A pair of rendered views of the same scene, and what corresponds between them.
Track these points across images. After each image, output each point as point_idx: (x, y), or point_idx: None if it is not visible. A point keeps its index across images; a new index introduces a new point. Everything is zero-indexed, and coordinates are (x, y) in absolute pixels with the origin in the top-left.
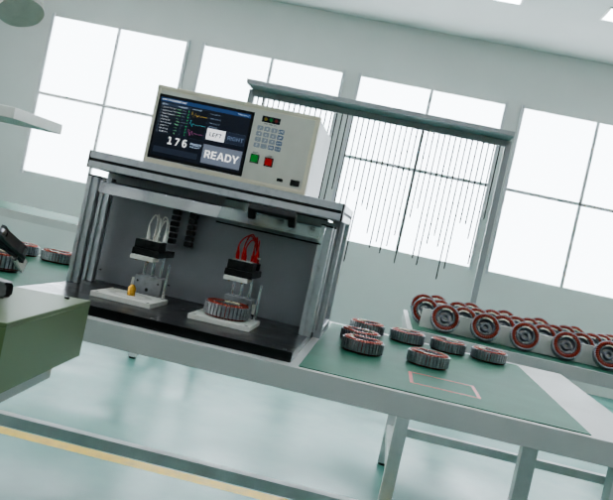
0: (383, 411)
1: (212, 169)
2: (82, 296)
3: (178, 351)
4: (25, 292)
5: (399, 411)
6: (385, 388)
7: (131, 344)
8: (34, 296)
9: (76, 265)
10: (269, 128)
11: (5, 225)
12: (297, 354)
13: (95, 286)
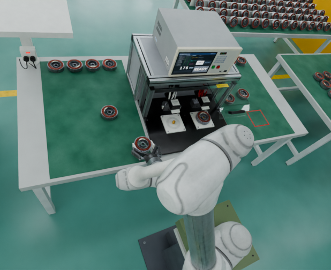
0: (255, 145)
1: (196, 73)
2: (167, 138)
3: None
4: (219, 211)
5: (258, 144)
6: (257, 142)
7: None
8: (225, 214)
9: (147, 113)
10: (222, 56)
11: (161, 154)
12: None
13: (151, 113)
